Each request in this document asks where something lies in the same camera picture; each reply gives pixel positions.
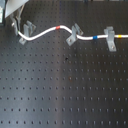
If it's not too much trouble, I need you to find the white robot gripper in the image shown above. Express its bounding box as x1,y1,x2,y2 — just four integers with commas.
0,0,29,35

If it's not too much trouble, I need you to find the white cable with coloured bands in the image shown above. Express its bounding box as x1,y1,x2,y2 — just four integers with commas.
17,25,128,42

